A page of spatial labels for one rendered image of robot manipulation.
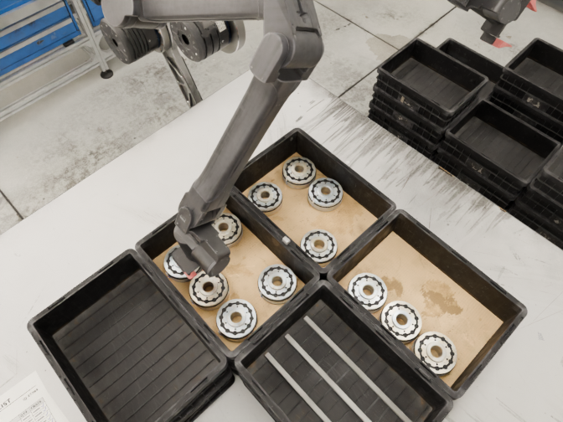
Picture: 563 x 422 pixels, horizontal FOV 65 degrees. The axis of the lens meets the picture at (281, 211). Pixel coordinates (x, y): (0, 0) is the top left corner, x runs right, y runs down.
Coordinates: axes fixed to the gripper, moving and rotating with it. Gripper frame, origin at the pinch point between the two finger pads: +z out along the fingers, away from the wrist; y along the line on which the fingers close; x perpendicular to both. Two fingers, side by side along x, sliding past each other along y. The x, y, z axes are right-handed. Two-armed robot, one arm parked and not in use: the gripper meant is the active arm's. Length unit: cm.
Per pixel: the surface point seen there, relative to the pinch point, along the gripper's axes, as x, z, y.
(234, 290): -6.1, 12.9, 2.4
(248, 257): -1.1, 13.6, 11.5
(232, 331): -15.2, 9.1, -4.9
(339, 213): -8.0, 15.3, 40.8
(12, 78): 184, 73, -6
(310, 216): -3.0, 15.0, 33.6
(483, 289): -50, 8, 49
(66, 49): 186, 75, 26
